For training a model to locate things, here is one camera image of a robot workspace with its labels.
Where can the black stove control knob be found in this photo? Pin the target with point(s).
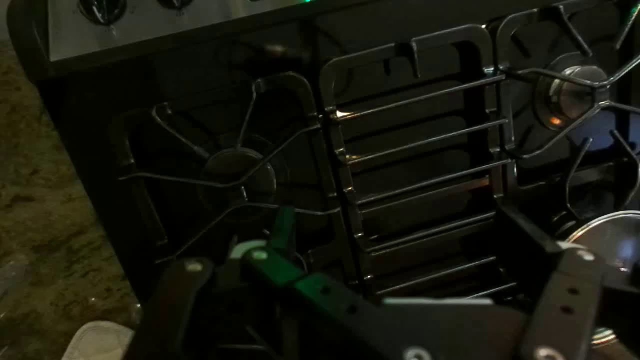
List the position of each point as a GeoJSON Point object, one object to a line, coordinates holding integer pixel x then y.
{"type": "Point", "coordinates": [101, 9]}
{"type": "Point", "coordinates": [175, 2]}

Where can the dark round burner cap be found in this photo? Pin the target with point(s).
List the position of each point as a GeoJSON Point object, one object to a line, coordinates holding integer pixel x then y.
{"type": "Point", "coordinates": [232, 170]}

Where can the pale folded paper towel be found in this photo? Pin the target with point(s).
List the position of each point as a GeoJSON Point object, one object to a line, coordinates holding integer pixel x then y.
{"type": "Point", "coordinates": [97, 340]}

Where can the steel round burner head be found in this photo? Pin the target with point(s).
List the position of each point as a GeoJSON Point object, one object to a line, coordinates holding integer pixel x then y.
{"type": "Point", "coordinates": [571, 97]}

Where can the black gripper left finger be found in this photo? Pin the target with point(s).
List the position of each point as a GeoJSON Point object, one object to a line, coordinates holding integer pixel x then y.
{"type": "Point", "coordinates": [170, 300]}

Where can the black gas stove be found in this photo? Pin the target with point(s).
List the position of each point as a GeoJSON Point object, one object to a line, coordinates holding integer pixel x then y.
{"type": "Point", "coordinates": [412, 93]}

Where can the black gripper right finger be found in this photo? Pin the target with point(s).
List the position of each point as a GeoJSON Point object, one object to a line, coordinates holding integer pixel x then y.
{"type": "Point", "coordinates": [567, 300]}

